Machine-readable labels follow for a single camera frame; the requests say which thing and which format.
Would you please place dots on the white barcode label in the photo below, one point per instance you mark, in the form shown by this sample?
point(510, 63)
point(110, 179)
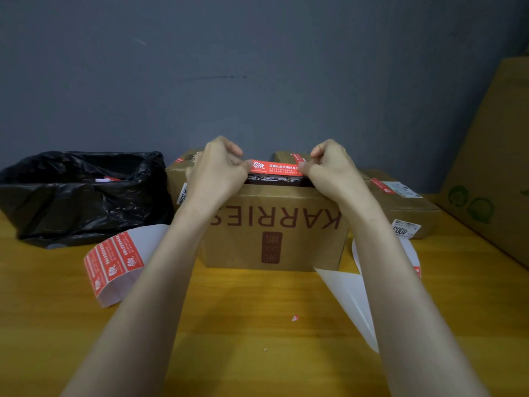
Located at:
point(403, 190)

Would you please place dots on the black plastic trash bag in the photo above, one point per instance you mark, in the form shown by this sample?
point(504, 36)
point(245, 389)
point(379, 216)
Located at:
point(74, 206)

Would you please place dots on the white end label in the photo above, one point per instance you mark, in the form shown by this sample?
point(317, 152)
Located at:
point(406, 229)

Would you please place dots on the small brown cardboard box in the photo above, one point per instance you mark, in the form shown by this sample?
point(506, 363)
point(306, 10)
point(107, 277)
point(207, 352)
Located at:
point(175, 177)
point(281, 157)

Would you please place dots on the long brown cardboard box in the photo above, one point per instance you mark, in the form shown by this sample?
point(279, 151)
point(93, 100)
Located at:
point(409, 210)

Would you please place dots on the large green printed carton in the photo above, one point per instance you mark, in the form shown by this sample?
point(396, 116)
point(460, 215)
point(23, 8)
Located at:
point(492, 140)

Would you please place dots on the person's right forearm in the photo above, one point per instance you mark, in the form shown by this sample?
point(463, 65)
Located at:
point(417, 326)

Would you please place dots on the white printed price label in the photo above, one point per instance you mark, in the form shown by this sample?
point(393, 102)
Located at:
point(182, 194)

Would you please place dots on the person's left hand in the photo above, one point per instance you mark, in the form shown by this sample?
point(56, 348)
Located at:
point(215, 177)

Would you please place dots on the box with black tape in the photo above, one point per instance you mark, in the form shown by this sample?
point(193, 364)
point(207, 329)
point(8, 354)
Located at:
point(231, 248)

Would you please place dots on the person's right hand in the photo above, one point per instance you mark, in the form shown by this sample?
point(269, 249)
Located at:
point(334, 173)

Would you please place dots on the person's left forearm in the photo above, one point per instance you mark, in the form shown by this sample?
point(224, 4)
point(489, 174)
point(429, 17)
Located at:
point(136, 322)

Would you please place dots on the red sticker label strip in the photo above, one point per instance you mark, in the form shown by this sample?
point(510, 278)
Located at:
point(153, 239)

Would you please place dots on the white backing paper strip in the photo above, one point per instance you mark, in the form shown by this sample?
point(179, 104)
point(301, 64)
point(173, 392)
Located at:
point(351, 297)

